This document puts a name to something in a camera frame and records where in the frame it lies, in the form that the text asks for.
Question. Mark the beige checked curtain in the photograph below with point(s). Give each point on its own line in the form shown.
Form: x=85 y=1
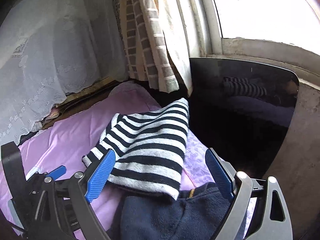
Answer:
x=154 y=43

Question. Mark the white lace cover cloth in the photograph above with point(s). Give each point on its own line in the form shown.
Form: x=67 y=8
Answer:
x=52 y=48

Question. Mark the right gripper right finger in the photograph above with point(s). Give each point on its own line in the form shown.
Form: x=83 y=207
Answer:
x=270 y=219

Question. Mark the pile of clothes under lace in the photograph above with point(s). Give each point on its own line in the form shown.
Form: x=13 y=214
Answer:
x=50 y=117

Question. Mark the dark glossy headboard panel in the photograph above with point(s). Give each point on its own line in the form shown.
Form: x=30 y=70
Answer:
x=242 y=110

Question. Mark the purple bed sheet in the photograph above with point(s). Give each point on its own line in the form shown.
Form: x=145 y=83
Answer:
x=69 y=140

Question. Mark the white window frame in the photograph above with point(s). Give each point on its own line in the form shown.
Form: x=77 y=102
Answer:
x=283 y=33

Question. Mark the woven bamboo mat edge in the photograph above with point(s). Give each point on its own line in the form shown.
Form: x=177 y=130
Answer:
x=99 y=88

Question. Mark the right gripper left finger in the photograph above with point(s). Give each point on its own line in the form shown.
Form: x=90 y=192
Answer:
x=81 y=189

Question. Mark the navy blue garment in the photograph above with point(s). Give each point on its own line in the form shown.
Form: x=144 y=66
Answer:
x=196 y=214

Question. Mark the black grey striped sweater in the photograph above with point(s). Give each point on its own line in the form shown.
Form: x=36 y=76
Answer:
x=141 y=152

